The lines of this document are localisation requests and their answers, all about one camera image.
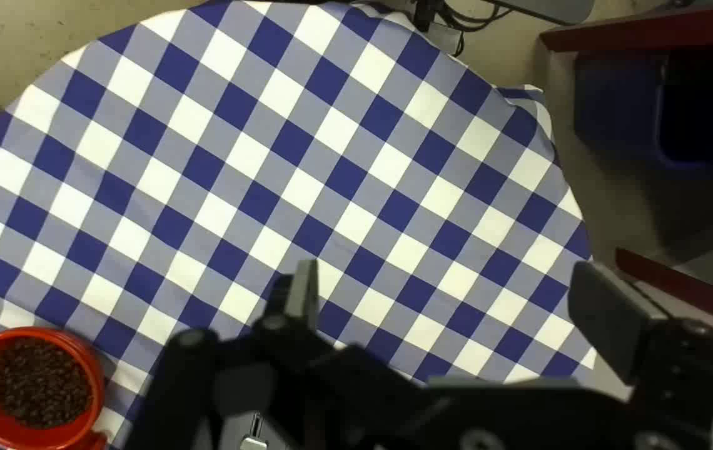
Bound blue white checkered tablecloth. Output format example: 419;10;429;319
0;0;601;450

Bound dark red wooden board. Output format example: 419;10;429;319
615;248;713;334

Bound dark red wooden shelf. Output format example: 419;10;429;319
537;3;713;59

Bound dark coffee beans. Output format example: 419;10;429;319
0;337;93;429

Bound black cables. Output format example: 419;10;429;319
410;0;502;38

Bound blue plastic bin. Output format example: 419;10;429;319
574;45;713;175

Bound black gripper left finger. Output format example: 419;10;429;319
127;257;426;450

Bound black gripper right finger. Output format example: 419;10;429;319
567;259;713;419

